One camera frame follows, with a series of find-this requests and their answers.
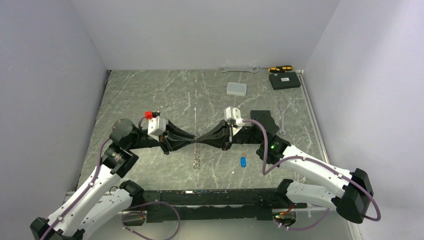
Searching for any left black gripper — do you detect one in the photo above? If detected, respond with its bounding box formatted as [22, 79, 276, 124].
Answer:
[128, 118, 197, 155]

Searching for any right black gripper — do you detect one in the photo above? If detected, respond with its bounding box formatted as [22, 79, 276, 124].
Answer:
[196, 120, 265, 152]

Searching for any blue key tag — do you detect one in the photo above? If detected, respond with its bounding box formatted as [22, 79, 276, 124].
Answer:
[240, 156, 247, 168]

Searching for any metal keyring disc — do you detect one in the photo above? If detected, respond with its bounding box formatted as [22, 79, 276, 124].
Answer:
[193, 134, 201, 170]

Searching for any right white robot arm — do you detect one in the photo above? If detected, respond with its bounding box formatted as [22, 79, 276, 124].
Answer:
[196, 117, 382, 224]

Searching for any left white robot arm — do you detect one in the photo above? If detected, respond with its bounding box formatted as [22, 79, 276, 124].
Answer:
[30, 114, 197, 240]

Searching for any black flat phone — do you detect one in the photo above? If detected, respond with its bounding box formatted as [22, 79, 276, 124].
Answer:
[250, 110, 280, 136]

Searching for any white plastic box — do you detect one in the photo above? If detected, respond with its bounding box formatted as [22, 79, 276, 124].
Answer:
[226, 82, 247, 96]

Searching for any small silver wrench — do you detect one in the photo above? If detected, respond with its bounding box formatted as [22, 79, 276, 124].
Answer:
[279, 107, 287, 136]

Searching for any silver open-end wrench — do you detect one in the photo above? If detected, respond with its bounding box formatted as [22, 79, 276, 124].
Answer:
[220, 67, 259, 74]

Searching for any black rectangular box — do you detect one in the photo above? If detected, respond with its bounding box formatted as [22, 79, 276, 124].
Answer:
[268, 72, 301, 91]

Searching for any yellow black screwdriver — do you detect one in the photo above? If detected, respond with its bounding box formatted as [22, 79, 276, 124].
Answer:
[268, 65, 293, 74]

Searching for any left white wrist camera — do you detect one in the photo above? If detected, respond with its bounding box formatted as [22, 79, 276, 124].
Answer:
[144, 111, 167, 137]

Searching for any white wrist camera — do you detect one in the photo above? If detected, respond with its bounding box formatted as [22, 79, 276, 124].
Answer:
[144, 111, 167, 137]
[224, 106, 245, 136]

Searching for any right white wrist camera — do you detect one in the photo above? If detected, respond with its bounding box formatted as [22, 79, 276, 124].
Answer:
[224, 106, 245, 136]

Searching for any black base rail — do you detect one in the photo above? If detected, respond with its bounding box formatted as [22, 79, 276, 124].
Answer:
[110, 180, 307, 223]

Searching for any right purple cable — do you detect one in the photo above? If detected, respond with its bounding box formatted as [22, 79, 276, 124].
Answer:
[236, 119, 382, 232]

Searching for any purple cable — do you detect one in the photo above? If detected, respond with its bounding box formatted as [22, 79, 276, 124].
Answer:
[39, 115, 181, 240]
[236, 119, 382, 232]

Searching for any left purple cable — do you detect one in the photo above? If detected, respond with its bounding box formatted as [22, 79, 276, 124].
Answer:
[39, 115, 181, 240]

